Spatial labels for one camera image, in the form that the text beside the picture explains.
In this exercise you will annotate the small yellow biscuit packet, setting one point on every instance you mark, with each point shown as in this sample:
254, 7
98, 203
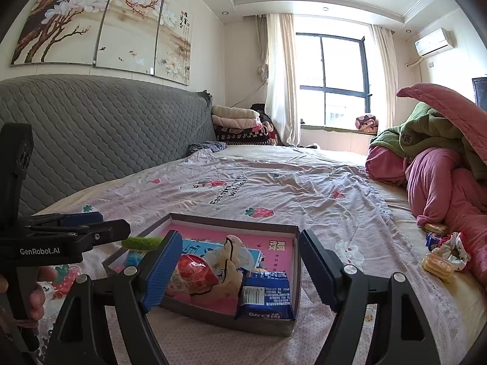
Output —
435, 229

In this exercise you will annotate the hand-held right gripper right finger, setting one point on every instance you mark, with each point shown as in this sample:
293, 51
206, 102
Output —
317, 266

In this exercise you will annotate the dark clothing pile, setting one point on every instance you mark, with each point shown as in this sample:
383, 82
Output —
262, 110

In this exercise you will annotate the black framed window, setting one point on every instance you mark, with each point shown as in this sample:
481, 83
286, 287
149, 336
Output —
342, 64

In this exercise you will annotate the black television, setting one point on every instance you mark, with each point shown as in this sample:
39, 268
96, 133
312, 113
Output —
480, 91

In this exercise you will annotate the stack of folded blankets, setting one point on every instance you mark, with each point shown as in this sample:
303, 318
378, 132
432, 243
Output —
236, 116

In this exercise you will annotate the green blanket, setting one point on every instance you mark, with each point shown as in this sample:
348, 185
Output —
430, 129

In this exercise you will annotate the small blue wrapper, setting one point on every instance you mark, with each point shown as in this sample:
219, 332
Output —
433, 240

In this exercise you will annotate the grey quilted headboard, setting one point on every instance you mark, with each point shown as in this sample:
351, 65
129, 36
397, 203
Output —
114, 129

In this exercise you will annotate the wide cream curtain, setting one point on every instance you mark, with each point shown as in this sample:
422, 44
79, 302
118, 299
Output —
279, 76

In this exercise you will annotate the cream under sheet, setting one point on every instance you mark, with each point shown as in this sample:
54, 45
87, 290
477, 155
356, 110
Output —
468, 311

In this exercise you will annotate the pink and green quilts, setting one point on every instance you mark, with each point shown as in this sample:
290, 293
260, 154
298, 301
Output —
437, 182

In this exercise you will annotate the narrow cream curtain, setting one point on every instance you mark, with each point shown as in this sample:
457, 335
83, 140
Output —
384, 76

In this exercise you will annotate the white air conditioner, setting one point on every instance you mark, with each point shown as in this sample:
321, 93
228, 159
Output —
433, 42

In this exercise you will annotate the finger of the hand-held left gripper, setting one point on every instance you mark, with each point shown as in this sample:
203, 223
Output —
106, 232
81, 218

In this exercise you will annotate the dark patterned cloth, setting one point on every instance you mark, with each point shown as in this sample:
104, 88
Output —
207, 147

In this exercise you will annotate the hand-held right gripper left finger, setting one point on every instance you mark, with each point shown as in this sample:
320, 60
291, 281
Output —
161, 270

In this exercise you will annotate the red toy egg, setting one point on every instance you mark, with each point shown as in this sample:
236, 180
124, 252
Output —
190, 273

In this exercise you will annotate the person's left hand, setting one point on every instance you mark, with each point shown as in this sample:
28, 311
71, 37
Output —
43, 275

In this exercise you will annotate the large yellow biscuit packet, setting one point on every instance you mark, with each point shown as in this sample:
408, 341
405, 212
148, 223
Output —
437, 266

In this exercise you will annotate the blue snack packet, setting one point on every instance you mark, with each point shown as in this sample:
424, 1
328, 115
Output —
266, 292

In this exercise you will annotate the floral wall painting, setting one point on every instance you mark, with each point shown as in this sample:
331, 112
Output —
114, 26

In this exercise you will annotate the white air conditioner pipe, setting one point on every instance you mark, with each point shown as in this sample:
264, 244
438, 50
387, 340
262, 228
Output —
414, 63

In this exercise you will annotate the grey cardboard box tray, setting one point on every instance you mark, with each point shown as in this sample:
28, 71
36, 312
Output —
209, 314

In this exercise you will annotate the blue and white toy egg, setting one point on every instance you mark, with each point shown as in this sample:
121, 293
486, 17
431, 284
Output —
134, 258

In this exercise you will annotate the folded patterned blanket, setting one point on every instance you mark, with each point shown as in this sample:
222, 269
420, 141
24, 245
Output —
367, 123

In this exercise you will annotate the pink and blue book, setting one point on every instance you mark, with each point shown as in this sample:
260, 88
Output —
274, 258

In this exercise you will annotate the pink strawberry print bedsheet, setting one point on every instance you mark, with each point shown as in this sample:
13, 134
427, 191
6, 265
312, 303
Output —
323, 205

